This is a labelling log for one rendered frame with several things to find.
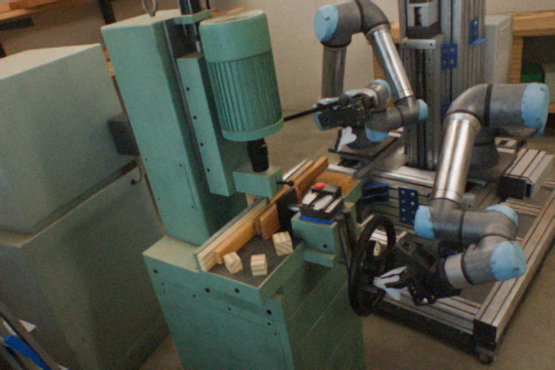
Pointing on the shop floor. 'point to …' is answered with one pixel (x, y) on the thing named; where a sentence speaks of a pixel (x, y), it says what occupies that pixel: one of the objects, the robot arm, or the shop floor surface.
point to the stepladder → (30, 348)
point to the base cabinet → (265, 330)
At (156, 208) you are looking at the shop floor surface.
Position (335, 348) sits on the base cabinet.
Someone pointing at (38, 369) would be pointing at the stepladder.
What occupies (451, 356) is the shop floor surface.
